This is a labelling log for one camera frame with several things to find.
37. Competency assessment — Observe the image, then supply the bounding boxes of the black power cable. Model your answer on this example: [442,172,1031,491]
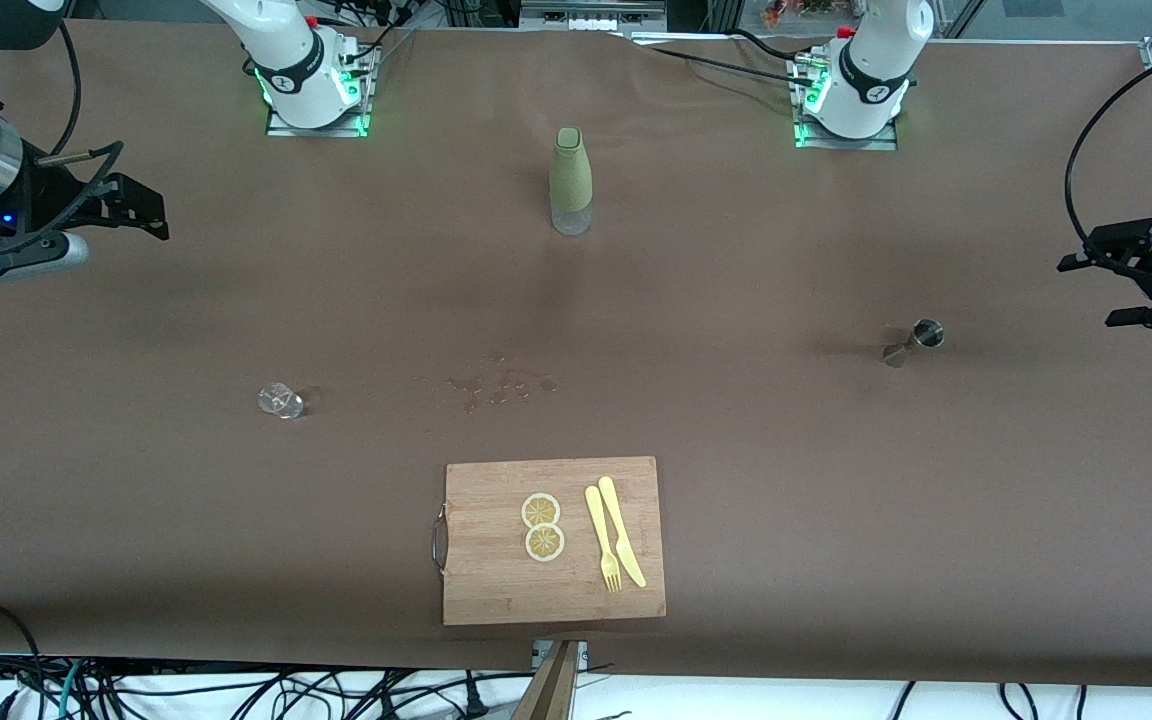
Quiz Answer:
[626,28,822,91]

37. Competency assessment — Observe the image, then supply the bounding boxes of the colourful packaged item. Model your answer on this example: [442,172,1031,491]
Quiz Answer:
[764,0,837,26]

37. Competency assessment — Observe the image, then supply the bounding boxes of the steel double jigger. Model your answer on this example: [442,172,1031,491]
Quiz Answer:
[882,318,945,369]

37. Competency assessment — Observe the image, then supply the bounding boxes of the green cable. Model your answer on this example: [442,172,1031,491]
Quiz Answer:
[58,662,89,720]

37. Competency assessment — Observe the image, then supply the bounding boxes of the wooden cutting board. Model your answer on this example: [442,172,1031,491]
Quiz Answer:
[432,456,667,627]

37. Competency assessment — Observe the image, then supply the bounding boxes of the green sleeved glass bottle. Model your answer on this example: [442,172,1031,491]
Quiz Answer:
[549,126,594,237]

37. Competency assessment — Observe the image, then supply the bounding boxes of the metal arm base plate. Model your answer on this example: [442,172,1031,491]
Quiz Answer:
[266,40,377,138]
[792,55,899,151]

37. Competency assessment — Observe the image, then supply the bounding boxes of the wooden beam with bracket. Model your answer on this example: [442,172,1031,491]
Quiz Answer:
[511,640,589,720]

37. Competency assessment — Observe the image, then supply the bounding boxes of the yellow plastic knife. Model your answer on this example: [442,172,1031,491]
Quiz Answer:
[597,476,648,589]

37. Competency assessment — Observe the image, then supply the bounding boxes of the spilled liquid drops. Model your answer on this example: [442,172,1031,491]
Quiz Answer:
[446,350,560,414]

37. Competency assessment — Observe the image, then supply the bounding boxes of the yellow plastic fork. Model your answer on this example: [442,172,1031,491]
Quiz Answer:
[584,485,624,593]

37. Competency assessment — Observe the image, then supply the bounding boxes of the grey metal box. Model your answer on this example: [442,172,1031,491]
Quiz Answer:
[521,0,667,31]

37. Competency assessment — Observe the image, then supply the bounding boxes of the brown table cover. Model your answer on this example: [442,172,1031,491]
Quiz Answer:
[0,18,1152,689]

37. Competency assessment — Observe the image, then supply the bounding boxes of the small clear glass cup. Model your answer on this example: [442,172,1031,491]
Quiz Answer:
[258,382,305,421]

